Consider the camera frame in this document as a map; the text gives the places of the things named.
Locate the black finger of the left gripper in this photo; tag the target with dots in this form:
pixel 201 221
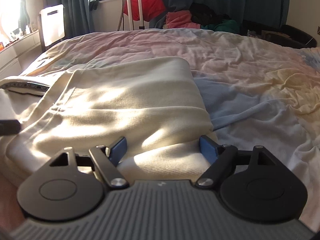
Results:
pixel 9 127

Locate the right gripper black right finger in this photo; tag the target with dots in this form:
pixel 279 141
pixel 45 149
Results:
pixel 224 159

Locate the pink coral garment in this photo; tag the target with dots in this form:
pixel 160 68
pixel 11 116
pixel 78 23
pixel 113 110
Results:
pixel 180 19

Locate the cream white zip sweatshirt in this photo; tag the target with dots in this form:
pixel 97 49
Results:
pixel 154 103

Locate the red garment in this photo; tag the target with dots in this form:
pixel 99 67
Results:
pixel 150 9

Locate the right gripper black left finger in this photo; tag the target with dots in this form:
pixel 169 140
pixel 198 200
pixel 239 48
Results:
pixel 101 160

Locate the black garment pile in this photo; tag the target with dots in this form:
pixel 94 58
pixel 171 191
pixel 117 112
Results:
pixel 204 15

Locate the green garment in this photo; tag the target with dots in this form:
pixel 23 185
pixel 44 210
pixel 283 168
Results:
pixel 229 26

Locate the white board dark chair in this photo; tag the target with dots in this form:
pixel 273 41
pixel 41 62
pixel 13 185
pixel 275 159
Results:
pixel 51 26

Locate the white dresser cabinet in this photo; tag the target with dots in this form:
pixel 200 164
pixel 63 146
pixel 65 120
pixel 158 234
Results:
pixel 17 57

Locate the pastel rainbow bed sheet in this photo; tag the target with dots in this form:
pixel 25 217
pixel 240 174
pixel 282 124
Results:
pixel 255 92

